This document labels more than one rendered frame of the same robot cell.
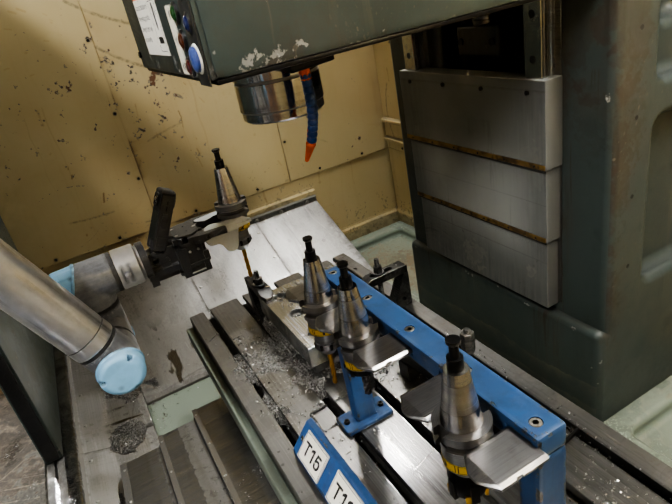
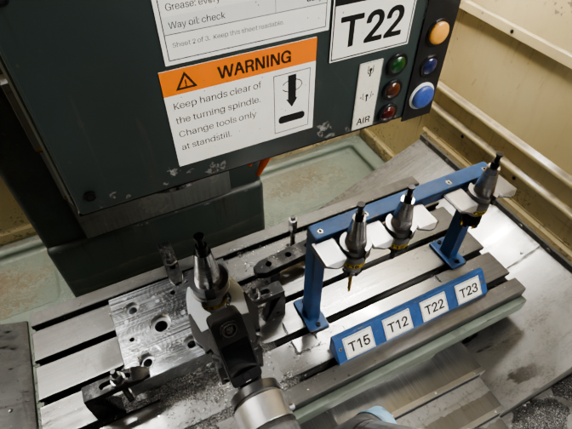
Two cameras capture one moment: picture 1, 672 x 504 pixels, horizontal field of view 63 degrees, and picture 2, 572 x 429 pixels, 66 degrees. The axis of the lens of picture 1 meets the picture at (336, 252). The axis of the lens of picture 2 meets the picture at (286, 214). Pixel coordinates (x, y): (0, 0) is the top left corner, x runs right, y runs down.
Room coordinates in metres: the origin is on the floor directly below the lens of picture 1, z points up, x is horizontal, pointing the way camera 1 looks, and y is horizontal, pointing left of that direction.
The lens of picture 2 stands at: (0.89, 0.58, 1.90)
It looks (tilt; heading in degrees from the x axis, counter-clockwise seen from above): 47 degrees down; 267
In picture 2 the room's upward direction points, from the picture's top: straight up
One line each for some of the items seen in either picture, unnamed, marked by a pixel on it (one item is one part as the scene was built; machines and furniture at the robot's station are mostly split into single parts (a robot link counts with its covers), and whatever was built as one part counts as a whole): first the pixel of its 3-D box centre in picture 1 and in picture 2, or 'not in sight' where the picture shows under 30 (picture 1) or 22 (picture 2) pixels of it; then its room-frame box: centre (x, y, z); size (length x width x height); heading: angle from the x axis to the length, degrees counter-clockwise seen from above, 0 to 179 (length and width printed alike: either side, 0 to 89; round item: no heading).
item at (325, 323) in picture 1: (338, 318); (377, 236); (0.67, 0.02, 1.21); 0.07 x 0.05 x 0.01; 113
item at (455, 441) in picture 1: (462, 427); (481, 194); (0.42, -0.09, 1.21); 0.06 x 0.06 x 0.03
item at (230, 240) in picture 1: (230, 236); (236, 300); (0.95, 0.19, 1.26); 0.09 x 0.03 x 0.06; 100
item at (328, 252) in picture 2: (306, 290); (330, 254); (0.78, 0.06, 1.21); 0.07 x 0.05 x 0.01; 113
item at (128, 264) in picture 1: (129, 266); (265, 412); (0.91, 0.37, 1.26); 0.08 x 0.05 x 0.08; 23
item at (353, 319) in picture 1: (351, 307); (404, 211); (0.62, 0.00, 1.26); 0.04 x 0.04 x 0.07
